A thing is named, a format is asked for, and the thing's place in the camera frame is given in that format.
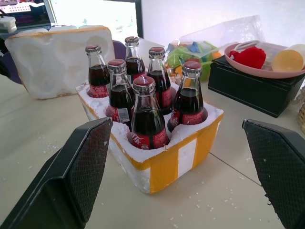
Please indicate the glass cola bottle red cap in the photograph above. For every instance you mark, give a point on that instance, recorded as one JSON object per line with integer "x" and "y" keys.
{"x": 97, "y": 76}
{"x": 189, "y": 100}
{"x": 159, "y": 78}
{"x": 134, "y": 62}
{"x": 148, "y": 119}
{"x": 119, "y": 95}

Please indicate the white power adapter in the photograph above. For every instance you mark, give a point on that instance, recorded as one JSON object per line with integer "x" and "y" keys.
{"x": 7, "y": 25}

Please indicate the pink plate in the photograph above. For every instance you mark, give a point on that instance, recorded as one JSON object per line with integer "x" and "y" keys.
{"x": 240, "y": 65}

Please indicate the white foam crate yellow tape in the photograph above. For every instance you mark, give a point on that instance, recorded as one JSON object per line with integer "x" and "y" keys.
{"x": 186, "y": 152}

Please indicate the black rectangular box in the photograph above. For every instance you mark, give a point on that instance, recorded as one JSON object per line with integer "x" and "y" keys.
{"x": 250, "y": 93}

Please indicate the clear plastic bag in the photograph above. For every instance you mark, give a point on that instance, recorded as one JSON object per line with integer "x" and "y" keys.
{"x": 238, "y": 31}

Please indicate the red plush heart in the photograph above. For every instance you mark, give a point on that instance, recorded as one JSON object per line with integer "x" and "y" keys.
{"x": 250, "y": 57}

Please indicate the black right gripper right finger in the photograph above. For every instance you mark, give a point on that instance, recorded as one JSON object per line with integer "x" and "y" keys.
{"x": 281, "y": 167}

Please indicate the white foam lid yellow tape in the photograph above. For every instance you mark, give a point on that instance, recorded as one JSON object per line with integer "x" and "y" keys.
{"x": 57, "y": 64}

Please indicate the purple chair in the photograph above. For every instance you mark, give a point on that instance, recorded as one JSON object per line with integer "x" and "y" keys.
{"x": 9, "y": 69}

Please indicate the bag of colourful toy blocks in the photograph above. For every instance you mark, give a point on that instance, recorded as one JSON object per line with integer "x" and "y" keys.
{"x": 188, "y": 55}

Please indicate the woven wicker basket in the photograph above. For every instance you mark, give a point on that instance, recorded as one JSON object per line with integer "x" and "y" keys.
{"x": 302, "y": 117}

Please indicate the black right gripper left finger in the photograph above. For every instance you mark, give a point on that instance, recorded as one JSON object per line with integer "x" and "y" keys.
{"x": 71, "y": 171}

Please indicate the yellow plastic cup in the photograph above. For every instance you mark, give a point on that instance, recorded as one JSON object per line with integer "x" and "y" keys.
{"x": 289, "y": 58}

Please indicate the dark perforated equipment rack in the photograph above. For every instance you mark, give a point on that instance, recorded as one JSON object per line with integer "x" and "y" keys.
{"x": 26, "y": 13}

